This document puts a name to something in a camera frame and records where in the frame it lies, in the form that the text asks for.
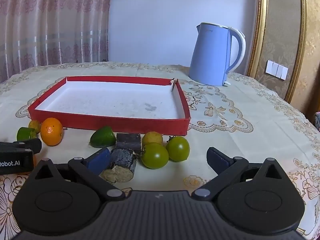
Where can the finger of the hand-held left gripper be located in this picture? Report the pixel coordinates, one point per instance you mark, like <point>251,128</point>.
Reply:
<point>27,144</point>

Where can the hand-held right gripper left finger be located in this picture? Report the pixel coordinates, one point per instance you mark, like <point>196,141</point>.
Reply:
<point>98,160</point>

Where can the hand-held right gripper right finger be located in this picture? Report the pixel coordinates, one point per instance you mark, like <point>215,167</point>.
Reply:
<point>218,161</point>

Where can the small green citrus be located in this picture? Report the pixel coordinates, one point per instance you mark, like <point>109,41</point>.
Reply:
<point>23,133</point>

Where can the small longan with twig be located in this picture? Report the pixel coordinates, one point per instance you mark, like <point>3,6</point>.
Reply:
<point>33,125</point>

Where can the green lemon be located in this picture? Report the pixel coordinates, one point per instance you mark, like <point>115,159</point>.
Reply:
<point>102,137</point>

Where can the dark sugarcane piece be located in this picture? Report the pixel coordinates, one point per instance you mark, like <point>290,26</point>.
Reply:
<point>123,160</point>
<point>128,141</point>

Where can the orange mandarin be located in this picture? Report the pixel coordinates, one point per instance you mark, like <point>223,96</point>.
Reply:
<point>51,131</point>

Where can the red cardboard tray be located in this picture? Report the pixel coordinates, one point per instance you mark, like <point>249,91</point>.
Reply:
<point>112,124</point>

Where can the green tomato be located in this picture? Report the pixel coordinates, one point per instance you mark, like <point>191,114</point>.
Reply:
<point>155,156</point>
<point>178,148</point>

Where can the yellow round longan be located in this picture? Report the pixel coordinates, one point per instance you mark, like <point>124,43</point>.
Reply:
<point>152,138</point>

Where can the cream embroidered tablecloth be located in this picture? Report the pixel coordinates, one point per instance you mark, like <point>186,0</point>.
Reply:
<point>250,142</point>

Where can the light blue electric kettle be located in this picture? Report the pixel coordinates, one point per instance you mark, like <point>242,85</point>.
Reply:
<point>210,55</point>

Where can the grey cloth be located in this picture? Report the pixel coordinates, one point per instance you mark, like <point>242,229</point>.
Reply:
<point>317,120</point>

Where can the pink floral curtain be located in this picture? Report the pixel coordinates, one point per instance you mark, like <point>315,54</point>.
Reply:
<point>50,30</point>

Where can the white wall switch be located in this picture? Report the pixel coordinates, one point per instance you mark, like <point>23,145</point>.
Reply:
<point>276,70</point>

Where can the gold wall panel frame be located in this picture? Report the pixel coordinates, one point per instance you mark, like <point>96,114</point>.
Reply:
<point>257,30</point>

